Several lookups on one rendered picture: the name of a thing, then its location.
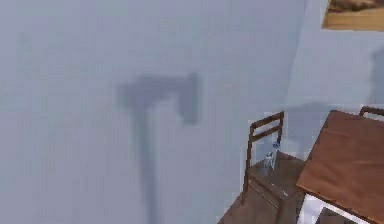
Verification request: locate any framed brown picture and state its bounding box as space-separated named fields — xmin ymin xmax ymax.
xmin=321 ymin=0 xmax=384 ymax=32

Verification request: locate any brown wooden table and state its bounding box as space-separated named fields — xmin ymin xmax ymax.
xmin=295 ymin=109 xmax=384 ymax=224

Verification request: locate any clear bottle with blue cap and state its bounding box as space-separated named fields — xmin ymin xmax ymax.
xmin=263 ymin=141 xmax=281 ymax=171

